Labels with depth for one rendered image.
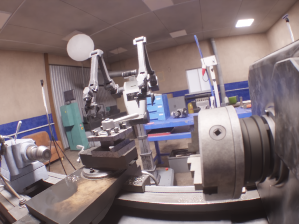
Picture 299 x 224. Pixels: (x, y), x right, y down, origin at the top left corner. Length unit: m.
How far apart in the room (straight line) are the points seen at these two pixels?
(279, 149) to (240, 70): 7.41
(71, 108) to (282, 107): 4.95
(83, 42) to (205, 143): 4.19
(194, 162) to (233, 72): 7.27
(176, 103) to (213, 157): 6.89
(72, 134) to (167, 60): 5.28
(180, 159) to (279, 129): 2.29
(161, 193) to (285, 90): 0.66
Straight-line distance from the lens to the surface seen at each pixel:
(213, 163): 0.33
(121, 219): 0.85
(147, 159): 1.84
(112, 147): 0.69
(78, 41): 4.36
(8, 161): 1.07
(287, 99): 0.26
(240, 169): 0.34
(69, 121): 4.92
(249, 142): 0.38
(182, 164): 2.56
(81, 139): 5.00
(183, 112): 2.39
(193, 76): 7.79
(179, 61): 7.65
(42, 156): 0.85
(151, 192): 0.79
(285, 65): 0.26
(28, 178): 1.22
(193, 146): 0.44
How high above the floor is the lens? 1.27
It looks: 6 degrees down
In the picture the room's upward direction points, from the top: 10 degrees counter-clockwise
